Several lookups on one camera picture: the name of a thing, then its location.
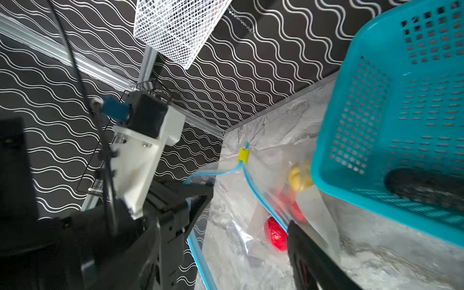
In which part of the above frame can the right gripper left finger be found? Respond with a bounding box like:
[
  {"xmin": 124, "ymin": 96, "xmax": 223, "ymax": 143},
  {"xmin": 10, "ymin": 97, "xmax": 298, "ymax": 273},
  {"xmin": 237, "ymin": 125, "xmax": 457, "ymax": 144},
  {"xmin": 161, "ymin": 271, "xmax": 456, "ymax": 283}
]
[{"xmin": 87, "ymin": 217, "xmax": 160, "ymax": 290}]

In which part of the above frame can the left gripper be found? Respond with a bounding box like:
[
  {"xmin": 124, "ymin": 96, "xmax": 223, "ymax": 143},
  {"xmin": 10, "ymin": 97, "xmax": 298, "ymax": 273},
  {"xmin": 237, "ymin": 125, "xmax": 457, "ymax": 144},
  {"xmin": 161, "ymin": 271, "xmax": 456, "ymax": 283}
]
[{"xmin": 1, "ymin": 180, "xmax": 213, "ymax": 290}]

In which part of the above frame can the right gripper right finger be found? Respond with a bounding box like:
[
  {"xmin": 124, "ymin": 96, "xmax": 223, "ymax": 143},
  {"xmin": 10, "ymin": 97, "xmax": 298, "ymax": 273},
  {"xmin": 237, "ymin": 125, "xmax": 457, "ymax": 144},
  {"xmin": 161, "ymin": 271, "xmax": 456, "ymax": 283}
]
[{"xmin": 287, "ymin": 221, "xmax": 360, "ymax": 290}]

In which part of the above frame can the dark red apple toy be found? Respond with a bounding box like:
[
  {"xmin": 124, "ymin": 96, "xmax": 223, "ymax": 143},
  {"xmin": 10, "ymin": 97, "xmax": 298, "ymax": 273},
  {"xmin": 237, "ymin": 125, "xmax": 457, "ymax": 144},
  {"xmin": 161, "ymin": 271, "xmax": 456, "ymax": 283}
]
[{"xmin": 264, "ymin": 216, "xmax": 288, "ymax": 251}]

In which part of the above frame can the clear zip top bag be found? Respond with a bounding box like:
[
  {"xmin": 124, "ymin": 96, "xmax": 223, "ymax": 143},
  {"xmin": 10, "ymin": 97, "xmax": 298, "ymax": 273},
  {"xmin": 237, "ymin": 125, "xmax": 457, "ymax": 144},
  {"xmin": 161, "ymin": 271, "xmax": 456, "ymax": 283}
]
[{"xmin": 186, "ymin": 140, "xmax": 341, "ymax": 290}]

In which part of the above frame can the yellow potato toy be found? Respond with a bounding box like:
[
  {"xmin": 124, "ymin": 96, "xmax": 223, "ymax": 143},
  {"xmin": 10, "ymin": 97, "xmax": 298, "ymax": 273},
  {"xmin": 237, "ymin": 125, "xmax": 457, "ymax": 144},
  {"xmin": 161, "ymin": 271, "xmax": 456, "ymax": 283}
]
[{"xmin": 288, "ymin": 163, "xmax": 314, "ymax": 192}]

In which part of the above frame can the teal plastic basket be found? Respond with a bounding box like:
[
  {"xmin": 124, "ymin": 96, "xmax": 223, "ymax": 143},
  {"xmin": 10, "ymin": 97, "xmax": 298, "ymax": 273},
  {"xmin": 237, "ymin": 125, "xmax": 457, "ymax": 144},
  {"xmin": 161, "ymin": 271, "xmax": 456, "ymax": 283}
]
[{"xmin": 311, "ymin": 1, "xmax": 464, "ymax": 246}]

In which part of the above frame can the clear wall basket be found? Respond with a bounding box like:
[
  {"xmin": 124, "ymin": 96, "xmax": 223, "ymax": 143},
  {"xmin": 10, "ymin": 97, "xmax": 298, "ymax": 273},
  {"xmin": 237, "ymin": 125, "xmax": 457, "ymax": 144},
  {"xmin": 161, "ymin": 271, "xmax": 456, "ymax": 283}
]
[{"xmin": 133, "ymin": 0, "xmax": 231, "ymax": 70}]

